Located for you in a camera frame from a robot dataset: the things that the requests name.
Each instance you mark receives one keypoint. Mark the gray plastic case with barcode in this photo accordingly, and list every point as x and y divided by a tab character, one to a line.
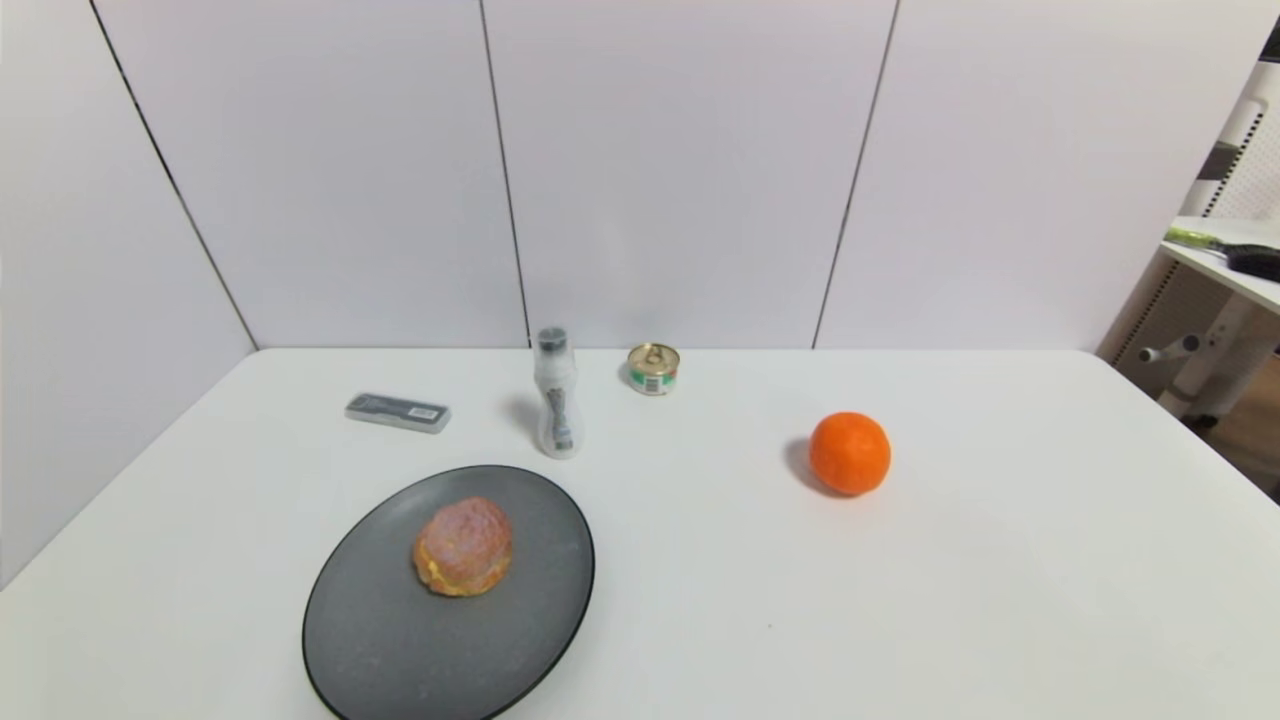
398	412

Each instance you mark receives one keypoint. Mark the pink cream puff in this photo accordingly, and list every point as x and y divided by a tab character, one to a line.
463	547

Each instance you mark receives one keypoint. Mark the white plastic bottle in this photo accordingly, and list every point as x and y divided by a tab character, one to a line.
557	400

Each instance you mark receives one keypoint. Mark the small green label tin can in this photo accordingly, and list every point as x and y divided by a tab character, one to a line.
653	371

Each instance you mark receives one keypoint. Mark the orange fruit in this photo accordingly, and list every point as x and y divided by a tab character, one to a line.
850	454

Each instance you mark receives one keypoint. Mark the white perforated panel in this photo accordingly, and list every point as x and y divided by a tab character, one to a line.
1245	150

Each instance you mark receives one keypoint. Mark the black brush object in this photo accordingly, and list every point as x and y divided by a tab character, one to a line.
1255	262

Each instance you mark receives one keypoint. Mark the white side desk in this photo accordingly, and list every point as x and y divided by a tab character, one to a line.
1215	330

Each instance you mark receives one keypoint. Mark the gray round plate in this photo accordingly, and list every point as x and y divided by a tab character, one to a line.
450	620

